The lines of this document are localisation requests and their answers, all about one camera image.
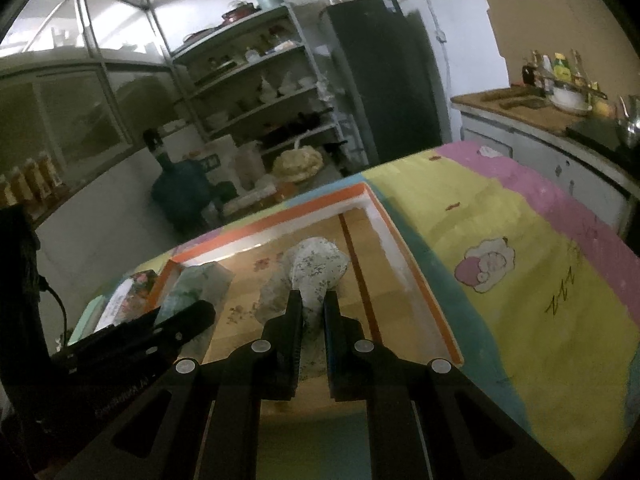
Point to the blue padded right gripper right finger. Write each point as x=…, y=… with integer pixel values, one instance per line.
x=359, y=369

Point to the kitchen counter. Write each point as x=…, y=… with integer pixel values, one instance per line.
x=539, y=139

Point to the floral tissue pack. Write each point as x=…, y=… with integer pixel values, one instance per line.
x=129, y=300

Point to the metal kettle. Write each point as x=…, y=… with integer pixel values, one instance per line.
x=629, y=125

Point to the yellow green bottle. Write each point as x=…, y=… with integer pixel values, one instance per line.
x=561, y=68

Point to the orange drink bottles row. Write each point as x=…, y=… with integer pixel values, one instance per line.
x=35, y=184

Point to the white bowl on counter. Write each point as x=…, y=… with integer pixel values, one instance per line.
x=570, y=101

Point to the white floral cloth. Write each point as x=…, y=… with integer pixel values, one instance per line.
x=312, y=267

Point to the cardboard on wall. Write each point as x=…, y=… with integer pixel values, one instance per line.
x=564, y=26

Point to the green tissue box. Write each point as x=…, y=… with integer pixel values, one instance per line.
x=88, y=320

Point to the dark refrigerator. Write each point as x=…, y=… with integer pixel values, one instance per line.
x=378, y=55

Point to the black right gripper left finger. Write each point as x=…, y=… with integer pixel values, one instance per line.
x=265, y=369

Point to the pale green towel pack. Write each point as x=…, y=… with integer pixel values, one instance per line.
x=208, y=282

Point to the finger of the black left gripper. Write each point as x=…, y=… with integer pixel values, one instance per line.
x=165, y=327

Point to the orange rimmed cardboard tray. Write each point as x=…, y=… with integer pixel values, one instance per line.
x=383, y=287

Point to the metal shelf rack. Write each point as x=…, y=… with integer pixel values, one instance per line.
x=258, y=79

